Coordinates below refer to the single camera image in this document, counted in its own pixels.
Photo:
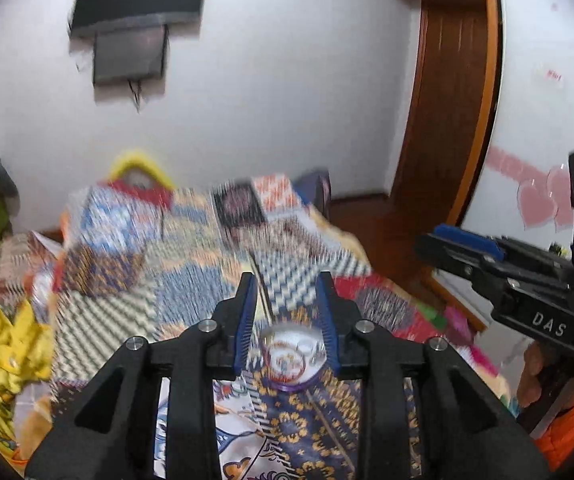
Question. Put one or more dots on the yellow cloth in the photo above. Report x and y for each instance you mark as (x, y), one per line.
(2, 350)

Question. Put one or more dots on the pink band sticker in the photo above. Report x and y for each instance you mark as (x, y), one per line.
(509, 162)

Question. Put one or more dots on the white sliding wardrobe door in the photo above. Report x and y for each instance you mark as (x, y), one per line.
(542, 35)

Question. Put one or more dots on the patchwork patterned blanket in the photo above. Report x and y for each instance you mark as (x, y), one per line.
(177, 280)

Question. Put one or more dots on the small black wall monitor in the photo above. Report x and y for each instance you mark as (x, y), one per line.
(129, 55)

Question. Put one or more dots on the person's right hand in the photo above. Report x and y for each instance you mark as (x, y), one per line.
(529, 372)

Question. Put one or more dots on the striped patterned quilt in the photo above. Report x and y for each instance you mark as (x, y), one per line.
(12, 265)

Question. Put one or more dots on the pink double heart sticker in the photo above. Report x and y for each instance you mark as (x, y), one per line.
(537, 205)

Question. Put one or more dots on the white label sticker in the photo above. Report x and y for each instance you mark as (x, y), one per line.
(552, 76)

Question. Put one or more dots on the bright floral bedsheet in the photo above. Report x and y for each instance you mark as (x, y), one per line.
(482, 365)

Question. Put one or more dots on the person's right forearm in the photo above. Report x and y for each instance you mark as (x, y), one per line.
(572, 435)

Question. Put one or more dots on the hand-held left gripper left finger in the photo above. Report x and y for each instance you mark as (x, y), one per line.
(247, 320)

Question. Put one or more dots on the purple heart-shaped jewelry box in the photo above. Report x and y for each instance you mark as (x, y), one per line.
(313, 349)

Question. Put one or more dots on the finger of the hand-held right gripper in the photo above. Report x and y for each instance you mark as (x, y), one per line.
(457, 262)
(467, 237)

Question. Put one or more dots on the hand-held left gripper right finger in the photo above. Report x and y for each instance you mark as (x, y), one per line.
(324, 320)

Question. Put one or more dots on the orange wooden wardrobe frame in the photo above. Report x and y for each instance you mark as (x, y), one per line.
(489, 85)

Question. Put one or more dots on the yellow pillow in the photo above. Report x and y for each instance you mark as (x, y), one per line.
(139, 160)

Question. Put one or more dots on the dark wooden door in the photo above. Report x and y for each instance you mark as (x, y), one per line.
(442, 110)

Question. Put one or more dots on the blue bag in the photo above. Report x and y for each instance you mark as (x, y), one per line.
(317, 187)

